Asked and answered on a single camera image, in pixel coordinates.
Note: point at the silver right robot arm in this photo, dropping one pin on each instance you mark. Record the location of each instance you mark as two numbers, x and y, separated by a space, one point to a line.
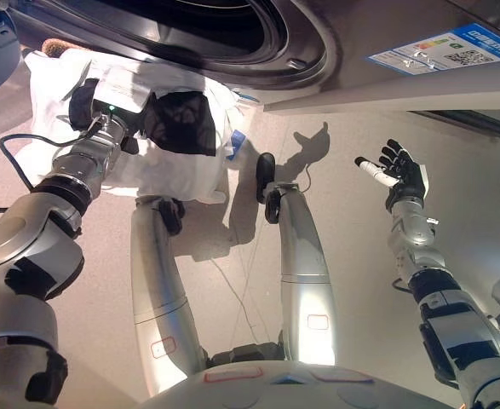
450 311

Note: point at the silver right robot leg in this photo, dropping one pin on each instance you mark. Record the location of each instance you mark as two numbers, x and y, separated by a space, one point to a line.
305 264

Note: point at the blue and black metal frame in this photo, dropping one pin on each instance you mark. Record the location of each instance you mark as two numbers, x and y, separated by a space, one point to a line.
467 123

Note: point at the black garment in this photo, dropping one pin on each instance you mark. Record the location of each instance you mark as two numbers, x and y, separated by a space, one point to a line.
183 125

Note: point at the brown wicker laundry basket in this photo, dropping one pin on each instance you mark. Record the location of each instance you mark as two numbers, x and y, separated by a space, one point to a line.
53 47

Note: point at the silver robot leg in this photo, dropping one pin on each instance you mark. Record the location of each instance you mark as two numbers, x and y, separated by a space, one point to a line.
305 264
160 289

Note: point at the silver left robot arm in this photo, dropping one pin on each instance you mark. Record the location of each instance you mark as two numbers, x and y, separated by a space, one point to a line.
24 238

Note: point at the grey robot torso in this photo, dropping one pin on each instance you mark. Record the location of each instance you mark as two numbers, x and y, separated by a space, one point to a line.
296 385

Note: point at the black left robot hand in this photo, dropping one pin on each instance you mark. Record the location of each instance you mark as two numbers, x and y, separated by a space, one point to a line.
117 96

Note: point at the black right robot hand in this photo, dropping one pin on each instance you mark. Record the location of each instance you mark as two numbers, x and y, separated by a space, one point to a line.
409 181

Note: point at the blue white energy label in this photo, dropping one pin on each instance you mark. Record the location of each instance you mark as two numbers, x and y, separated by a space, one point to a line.
445 51

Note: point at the white cloth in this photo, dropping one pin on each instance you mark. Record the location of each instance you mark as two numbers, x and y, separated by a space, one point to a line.
177 174

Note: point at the grey washing machine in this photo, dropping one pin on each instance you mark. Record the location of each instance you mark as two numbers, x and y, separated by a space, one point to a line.
360 25

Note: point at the small blue tag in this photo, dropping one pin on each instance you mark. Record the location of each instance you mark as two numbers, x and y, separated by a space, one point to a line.
235 142

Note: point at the silver left robot leg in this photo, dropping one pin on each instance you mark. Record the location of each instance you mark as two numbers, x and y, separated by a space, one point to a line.
160 289

